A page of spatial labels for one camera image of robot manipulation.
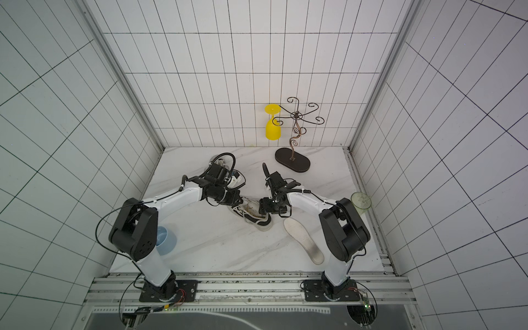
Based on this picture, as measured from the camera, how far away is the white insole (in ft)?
2.69

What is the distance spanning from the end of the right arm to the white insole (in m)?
0.14

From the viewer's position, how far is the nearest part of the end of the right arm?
672mm
